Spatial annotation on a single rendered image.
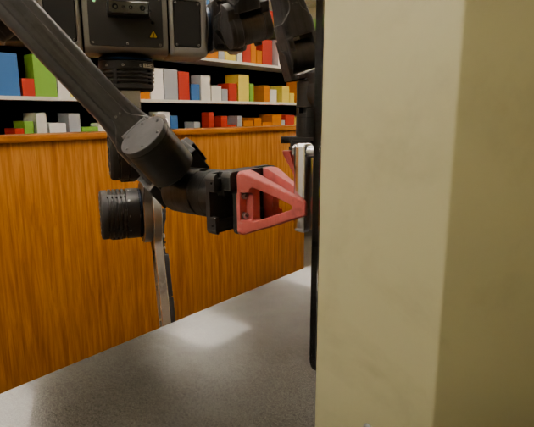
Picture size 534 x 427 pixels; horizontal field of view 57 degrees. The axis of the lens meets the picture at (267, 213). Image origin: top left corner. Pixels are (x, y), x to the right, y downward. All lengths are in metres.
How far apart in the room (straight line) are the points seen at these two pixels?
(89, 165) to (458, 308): 2.27
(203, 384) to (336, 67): 0.37
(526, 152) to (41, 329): 2.39
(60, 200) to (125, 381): 1.93
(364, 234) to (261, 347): 0.30
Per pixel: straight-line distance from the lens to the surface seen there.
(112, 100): 0.66
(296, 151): 0.49
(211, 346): 0.66
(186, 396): 0.57
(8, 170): 2.37
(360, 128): 0.40
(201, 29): 1.32
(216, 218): 0.51
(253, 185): 0.50
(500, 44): 0.38
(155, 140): 0.54
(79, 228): 2.55
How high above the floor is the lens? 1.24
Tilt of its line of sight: 12 degrees down
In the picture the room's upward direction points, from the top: straight up
